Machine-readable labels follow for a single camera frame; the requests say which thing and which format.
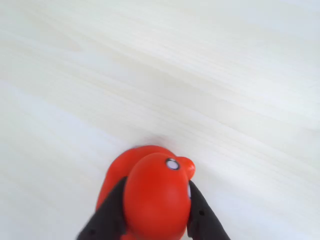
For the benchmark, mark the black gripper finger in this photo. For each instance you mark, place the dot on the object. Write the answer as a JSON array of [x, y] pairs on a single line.
[[106, 215], [203, 217]]

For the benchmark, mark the red rubber duck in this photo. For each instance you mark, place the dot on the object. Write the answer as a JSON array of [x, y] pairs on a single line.
[[155, 195]]

